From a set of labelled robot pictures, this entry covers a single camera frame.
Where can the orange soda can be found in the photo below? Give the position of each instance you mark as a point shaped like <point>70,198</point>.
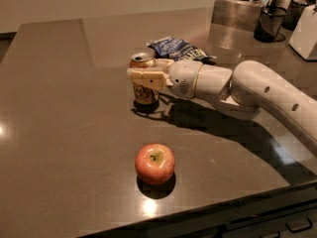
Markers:
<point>143,95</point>

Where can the blue chip bag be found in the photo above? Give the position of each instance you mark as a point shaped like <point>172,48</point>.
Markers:
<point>178,49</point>

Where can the black drawer handle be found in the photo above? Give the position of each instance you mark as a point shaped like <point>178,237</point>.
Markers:
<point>299,225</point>

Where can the steel dispenser base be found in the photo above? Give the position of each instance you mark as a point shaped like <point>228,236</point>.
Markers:
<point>237,14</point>

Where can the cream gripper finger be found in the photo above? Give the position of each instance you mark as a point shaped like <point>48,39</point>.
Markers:
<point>152,79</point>
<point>164,64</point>

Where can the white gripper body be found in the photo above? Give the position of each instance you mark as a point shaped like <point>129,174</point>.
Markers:
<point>182,76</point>

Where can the black mesh cup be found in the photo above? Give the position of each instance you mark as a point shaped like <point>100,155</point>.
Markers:
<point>269,23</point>
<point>293,14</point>

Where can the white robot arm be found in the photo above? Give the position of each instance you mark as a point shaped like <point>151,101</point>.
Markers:
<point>240,92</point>

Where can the red apple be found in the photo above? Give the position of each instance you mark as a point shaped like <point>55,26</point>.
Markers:
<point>155,164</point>

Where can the white box appliance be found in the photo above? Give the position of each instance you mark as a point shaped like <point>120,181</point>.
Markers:
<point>304,37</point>

